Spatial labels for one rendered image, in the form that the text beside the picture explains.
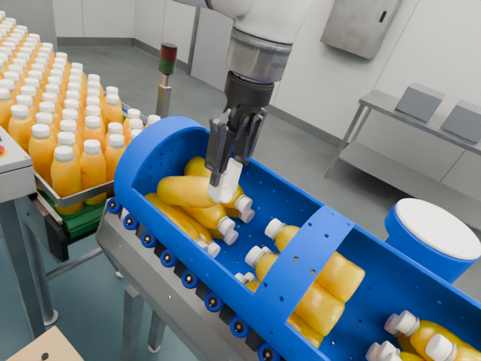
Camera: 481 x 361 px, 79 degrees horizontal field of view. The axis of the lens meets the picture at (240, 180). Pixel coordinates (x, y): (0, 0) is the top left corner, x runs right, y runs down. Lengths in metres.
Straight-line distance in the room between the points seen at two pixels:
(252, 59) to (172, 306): 0.59
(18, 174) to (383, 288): 0.84
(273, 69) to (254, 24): 0.06
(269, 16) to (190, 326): 0.64
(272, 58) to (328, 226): 0.29
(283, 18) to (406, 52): 3.45
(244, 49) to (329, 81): 3.61
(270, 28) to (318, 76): 3.66
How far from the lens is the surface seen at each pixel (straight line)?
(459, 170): 4.03
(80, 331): 1.75
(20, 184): 0.83
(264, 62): 0.43
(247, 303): 0.54
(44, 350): 0.52
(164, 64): 1.24
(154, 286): 0.81
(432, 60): 3.82
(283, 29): 0.42
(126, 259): 0.86
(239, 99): 0.45
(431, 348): 0.61
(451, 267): 1.13
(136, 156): 0.66
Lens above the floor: 1.54
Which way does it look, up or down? 34 degrees down
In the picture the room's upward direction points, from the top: 17 degrees clockwise
